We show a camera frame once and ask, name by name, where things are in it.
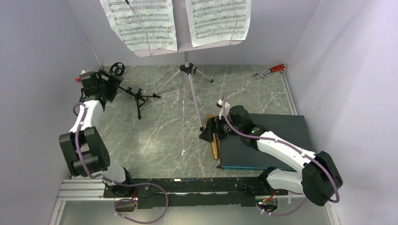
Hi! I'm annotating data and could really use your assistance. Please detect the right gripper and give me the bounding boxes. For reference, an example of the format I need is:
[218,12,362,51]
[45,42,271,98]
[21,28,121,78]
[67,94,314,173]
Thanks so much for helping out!
[199,112,242,143]

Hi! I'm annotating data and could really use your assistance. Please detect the gold microphone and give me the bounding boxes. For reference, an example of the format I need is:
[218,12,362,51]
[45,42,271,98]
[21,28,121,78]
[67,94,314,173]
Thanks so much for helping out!
[210,133,220,160]

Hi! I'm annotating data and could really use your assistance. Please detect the black microphone stand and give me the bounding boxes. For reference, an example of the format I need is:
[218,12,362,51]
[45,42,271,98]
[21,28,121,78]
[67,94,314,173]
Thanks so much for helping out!
[109,62,161,120]

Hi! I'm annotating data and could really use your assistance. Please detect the sheet music page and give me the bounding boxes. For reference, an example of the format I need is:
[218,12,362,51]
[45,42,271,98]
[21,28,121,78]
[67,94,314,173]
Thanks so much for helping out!
[101,0,177,55]
[186,0,252,47]

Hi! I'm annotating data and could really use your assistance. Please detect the lilac music stand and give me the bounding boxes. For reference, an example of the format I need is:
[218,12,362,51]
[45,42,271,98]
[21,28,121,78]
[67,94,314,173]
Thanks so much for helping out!
[122,0,246,132]

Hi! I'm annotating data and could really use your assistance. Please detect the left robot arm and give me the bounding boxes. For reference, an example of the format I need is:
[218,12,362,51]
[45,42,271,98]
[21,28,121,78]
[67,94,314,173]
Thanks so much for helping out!
[59,69,135,197]

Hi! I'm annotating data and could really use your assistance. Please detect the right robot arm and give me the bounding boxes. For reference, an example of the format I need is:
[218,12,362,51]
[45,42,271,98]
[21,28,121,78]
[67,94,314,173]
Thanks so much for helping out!
[199,105,343,206]

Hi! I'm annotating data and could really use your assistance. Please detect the dark blue flat box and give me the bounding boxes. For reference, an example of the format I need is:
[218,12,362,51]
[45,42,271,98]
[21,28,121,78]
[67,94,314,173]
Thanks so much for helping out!
[220,113,316,172]

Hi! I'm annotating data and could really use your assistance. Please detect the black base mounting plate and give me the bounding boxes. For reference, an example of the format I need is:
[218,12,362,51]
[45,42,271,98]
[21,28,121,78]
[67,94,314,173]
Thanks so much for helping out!
[103,177,287,209]

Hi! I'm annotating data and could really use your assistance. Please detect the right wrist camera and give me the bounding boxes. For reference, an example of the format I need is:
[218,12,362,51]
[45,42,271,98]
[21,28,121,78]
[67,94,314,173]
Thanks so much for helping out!
[216,99,230,118]

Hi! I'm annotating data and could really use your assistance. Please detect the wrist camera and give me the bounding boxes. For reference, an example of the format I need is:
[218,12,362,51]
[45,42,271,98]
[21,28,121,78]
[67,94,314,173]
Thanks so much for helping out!
[216,99,230,118]
[75,70,87,84]

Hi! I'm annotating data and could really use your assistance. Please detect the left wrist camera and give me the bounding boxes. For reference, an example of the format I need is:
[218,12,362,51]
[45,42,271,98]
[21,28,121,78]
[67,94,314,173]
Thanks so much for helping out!
[75,70,87,84]

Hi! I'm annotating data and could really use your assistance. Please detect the orange handled adjustable wrench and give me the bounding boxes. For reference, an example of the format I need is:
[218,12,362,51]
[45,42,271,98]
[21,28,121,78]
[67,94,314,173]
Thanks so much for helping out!
[252,64,287,79]

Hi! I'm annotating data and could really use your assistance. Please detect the aluminium frame rail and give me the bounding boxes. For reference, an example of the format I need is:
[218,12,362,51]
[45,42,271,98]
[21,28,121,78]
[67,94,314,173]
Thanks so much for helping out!
[56,176,329,201]

